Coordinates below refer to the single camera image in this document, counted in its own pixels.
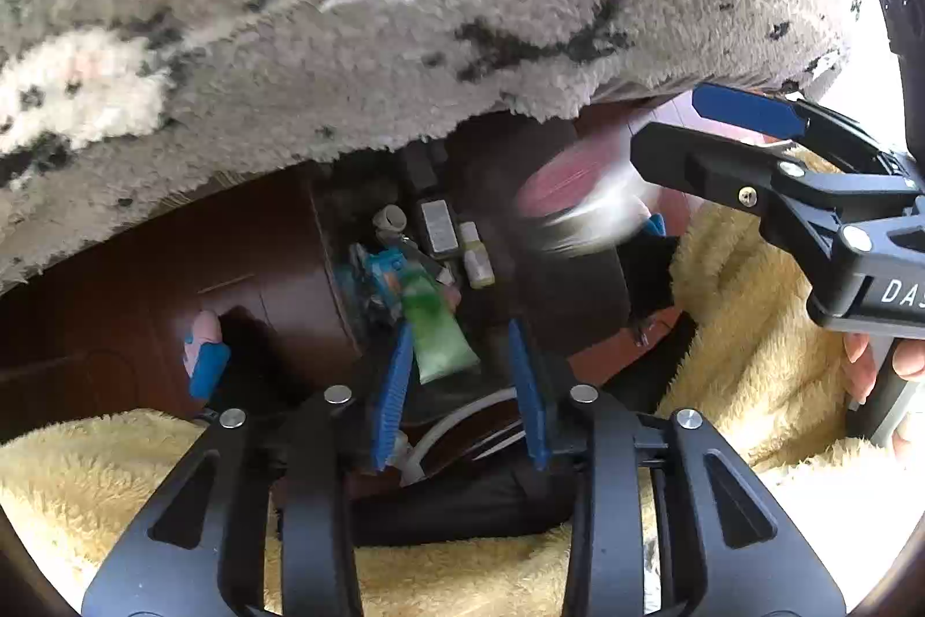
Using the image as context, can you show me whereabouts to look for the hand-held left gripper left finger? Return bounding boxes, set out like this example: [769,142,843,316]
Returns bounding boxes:
[81,320,417,617]

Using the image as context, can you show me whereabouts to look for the white curved hose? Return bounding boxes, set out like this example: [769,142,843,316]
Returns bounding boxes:
[394,387,525,489]

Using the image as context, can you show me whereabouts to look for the small yellowish white bottle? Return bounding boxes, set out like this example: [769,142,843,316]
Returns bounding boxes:
[458,221,497,290]

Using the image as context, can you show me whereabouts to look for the yellow fluffy robe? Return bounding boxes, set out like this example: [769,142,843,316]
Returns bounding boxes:
[0,150,925,617]

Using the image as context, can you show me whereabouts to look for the green squeeze tube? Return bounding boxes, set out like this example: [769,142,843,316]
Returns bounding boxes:
[399,270,479,387]

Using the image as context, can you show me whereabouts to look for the dark trash bin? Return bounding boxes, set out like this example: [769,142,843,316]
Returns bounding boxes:
[314,114,684,388]

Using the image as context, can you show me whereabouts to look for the person's right hand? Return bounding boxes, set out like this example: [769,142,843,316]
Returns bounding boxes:
[842,331,925,463]

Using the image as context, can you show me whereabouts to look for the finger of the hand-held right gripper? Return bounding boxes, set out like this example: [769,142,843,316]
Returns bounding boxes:
[691,84,910,176]
[630,121,920,294]

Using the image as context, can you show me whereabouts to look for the dark cloth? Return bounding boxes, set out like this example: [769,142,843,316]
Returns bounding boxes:
[345,461,579,549]

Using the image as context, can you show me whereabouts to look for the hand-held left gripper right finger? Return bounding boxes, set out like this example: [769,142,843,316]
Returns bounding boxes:
[506,317,846,617]

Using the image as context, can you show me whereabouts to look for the blue wet wipes packet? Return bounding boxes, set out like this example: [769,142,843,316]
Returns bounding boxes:
[350,245,409,330]

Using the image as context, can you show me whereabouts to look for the grey bow print blanket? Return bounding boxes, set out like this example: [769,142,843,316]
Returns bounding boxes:
[0,0,868,294]

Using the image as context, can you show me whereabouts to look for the brown wooden cabinet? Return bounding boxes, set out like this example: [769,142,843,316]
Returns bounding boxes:
[0,165,362,434]

